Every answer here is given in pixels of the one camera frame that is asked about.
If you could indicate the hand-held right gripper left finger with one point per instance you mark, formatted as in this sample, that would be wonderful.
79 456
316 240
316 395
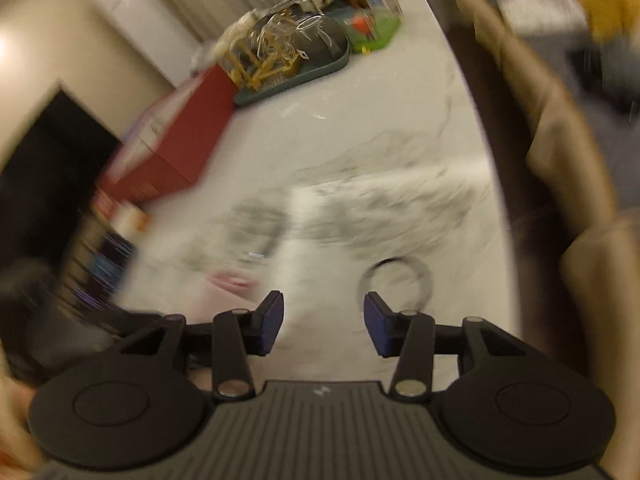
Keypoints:
270 322

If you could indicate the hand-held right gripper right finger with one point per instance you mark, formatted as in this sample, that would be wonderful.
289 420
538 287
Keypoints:
380 325

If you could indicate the white shopping bag red print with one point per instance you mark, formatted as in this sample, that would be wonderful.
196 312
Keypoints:
232 280

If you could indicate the stack of books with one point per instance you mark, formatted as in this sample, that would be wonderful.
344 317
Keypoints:
120 212

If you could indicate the black television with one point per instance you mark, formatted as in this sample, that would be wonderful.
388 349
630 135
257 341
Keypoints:
45 175

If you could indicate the red cardboard box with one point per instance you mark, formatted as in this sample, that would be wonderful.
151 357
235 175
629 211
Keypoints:
175 135

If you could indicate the beige sofa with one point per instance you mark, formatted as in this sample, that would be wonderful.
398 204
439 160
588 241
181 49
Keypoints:
560 160

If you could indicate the green plastic tray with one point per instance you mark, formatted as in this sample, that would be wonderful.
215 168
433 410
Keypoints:
310 67

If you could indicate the green toy with orange figure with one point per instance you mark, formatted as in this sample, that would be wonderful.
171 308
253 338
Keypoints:
372 35

